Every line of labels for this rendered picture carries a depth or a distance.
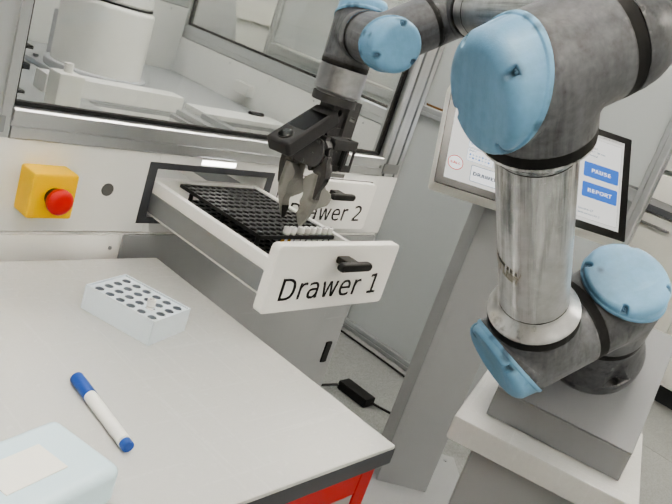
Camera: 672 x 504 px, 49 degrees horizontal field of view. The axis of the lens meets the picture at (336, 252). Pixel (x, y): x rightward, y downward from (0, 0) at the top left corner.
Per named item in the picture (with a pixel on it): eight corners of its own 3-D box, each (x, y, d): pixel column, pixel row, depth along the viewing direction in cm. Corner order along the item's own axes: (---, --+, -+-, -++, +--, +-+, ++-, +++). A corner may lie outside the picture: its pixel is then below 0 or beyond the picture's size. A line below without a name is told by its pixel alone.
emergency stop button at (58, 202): (72, 217, 108) (78, 192, 107) (46, 217, 105) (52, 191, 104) (63, 209, 110) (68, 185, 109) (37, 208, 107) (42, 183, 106)
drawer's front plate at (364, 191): (362, 229, 171) (377, 185, 168) (273, 228, 149) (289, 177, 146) (357, 226, 172) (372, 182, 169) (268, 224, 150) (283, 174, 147)
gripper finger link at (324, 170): (326, 202, 115) (337, 147, 113) (319, 202, 113) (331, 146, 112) (303, 195, 117) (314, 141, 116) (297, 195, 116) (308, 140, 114)
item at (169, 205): (369, 289, 128) (380, 258, 126) (262, 299, 108) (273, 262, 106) (231, 202, 151) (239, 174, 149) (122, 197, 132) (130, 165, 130)
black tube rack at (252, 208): (323, 269, 129) (334, 235, 127) (249, 272, 116) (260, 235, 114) (246, 219, 142) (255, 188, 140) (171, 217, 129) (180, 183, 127)
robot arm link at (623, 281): (668, 334, 104) (700, 287, 92) (589, 377, 101) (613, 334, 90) (614, 271, 110) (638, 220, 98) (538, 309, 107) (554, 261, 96)
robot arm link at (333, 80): (347, 70, 108) (308, 56, 112) (338, 100, 109) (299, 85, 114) (376, 78, 114) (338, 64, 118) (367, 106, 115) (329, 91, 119)
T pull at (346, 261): (371, 271, 116) (374, 264, 115) (340, 273, 110) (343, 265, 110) (355, 262, 118) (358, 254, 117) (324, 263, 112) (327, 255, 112)
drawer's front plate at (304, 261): (379, 301, 128) (400, 244, 125) (258, 314, 106) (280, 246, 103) (372, 296, 129) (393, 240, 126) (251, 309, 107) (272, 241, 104)
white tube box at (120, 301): (184, 331, 107) (191, 308, 106) (147, 346, 99) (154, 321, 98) (120, 295, 111) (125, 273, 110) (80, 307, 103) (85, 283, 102)
